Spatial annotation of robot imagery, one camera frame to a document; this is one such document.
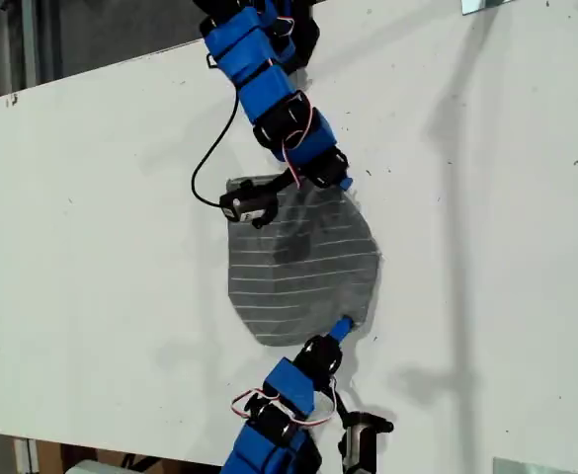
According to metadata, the grey striped square towel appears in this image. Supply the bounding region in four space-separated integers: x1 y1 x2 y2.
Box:
224 175 384 348

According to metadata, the white foam box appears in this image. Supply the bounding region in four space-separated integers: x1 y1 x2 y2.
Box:
65 458 122 474

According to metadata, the white table leg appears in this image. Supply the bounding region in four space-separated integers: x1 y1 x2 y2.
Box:
14 436 41 474

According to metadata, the red white servo wire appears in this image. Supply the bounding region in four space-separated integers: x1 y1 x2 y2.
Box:
281 106 315 190
278 377 343 427

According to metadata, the black camera stalk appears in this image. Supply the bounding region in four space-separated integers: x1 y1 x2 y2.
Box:
241 167 299 192

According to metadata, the black camera box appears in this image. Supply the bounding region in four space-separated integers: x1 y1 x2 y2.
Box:
217 185 279 229
337 409 396 474

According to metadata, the black camera cable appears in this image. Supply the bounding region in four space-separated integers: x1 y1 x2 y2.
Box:
191 91 241 208

